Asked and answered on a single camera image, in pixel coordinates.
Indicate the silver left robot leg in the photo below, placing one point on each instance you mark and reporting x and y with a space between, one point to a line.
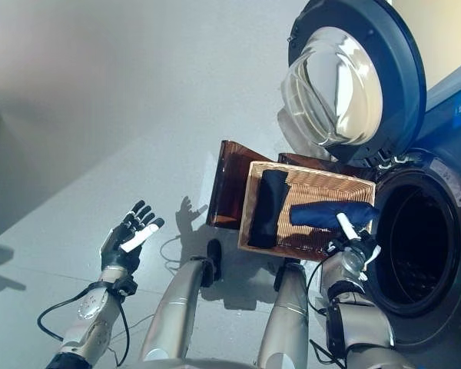
176 307

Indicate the brown wooden stand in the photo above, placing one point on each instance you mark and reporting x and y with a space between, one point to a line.
226 184

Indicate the silver robot leg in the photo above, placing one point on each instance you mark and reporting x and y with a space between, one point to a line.
288 315
176 307

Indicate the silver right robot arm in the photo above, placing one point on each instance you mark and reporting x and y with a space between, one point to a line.
365 326

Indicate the silver right robot leg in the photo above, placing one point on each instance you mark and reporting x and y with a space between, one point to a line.
288 315

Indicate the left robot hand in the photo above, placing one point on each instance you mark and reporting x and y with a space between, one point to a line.
117 251

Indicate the black right robot foot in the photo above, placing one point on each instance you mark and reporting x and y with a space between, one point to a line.
281 278

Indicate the rectangular wicker basket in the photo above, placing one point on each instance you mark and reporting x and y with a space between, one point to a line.
322 188

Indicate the black cloth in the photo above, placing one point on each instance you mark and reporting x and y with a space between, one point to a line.
269 207

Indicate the round glass washing machine door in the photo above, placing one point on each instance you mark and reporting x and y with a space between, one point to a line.
399 57

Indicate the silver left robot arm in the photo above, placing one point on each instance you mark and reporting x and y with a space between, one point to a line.
88 315

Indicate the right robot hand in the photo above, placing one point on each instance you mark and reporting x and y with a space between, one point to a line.
363 248

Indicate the blue cloth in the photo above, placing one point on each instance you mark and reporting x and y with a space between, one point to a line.
319 215

